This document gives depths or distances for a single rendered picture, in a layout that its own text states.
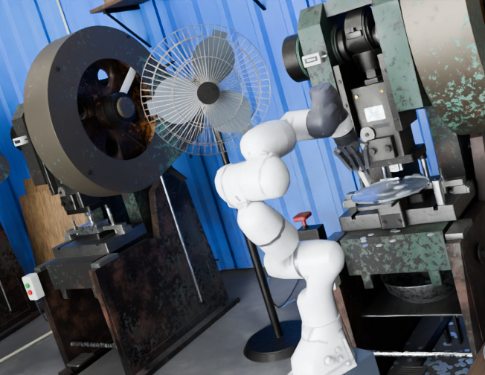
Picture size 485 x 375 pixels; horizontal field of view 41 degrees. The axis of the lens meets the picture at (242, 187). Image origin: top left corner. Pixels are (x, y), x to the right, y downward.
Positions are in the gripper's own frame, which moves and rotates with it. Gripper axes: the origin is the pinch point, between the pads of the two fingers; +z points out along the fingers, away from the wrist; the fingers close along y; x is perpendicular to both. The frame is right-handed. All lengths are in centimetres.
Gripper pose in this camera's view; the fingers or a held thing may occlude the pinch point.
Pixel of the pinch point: (364, 176)
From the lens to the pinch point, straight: 224.4
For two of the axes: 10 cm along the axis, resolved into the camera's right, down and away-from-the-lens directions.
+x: 3.4, -6.8, 6.5
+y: 8.2, -1.3, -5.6
